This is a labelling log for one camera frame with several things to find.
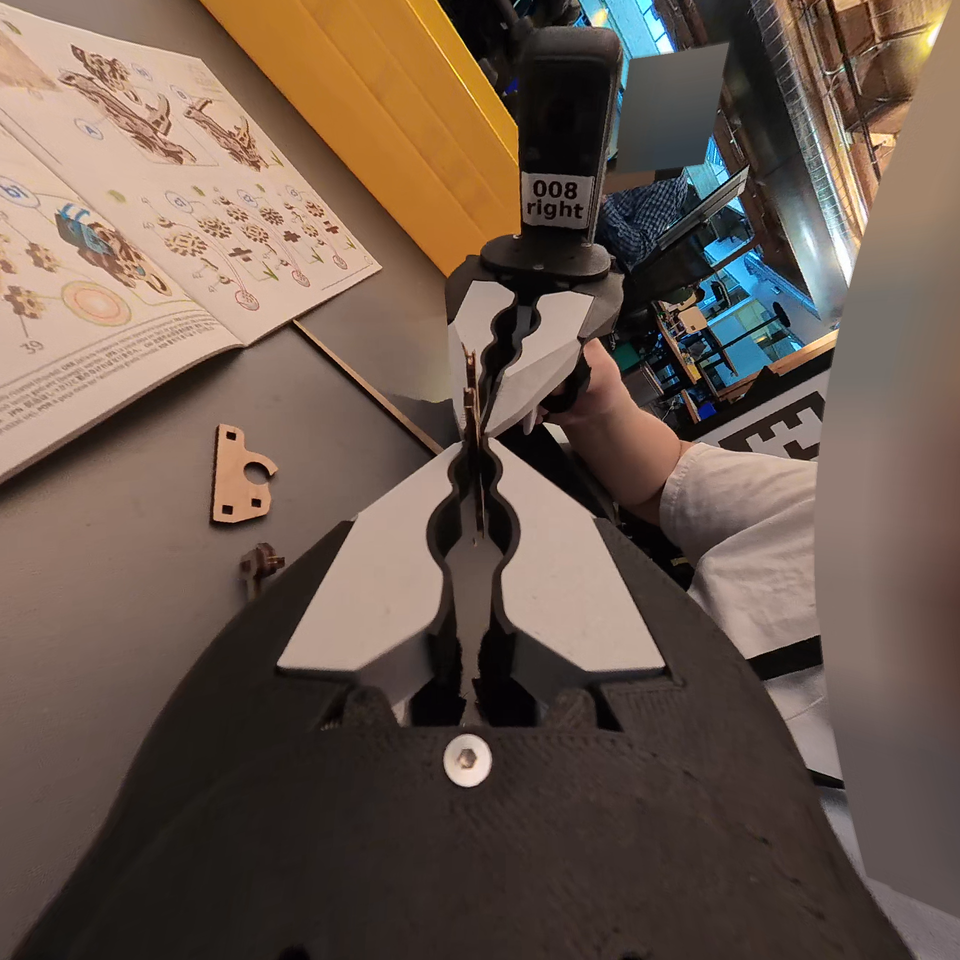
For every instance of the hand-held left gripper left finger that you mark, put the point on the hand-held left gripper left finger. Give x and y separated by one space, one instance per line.
360 600

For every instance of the illustrated instruction booklet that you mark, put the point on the illustrated instruction booklet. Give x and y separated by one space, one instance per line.
135 247

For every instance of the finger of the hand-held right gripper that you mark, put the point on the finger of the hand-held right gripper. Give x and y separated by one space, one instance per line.
555 330
472 330

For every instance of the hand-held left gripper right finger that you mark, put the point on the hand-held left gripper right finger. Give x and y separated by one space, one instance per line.
577 600

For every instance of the flat wooden bracket part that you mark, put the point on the flat wooden bracket part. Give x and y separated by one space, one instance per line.
232 480

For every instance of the stack of yellow plastic bins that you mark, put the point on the stack of yellow plastic bins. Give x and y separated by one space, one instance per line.
390 97

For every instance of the small dark wooden wheel part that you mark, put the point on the small dark wooden wheel part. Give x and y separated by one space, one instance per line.
259 562

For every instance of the thin wooden stick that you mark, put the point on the thin wooden stick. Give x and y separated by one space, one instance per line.
367 386

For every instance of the person's right forearm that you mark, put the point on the person's right forearm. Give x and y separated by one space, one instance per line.
652 465

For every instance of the black white marker sign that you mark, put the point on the black white marker sign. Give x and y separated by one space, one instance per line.
772 431

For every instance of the black textured pad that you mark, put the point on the black textured pad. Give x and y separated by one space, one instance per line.
570 480

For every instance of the black floor lamp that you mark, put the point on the black floor lamp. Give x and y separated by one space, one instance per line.
776 313

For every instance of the wooden model part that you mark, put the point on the wooden model part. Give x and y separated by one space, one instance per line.
472 420

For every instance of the person's right hand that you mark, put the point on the person's right hand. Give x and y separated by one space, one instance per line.
607 382

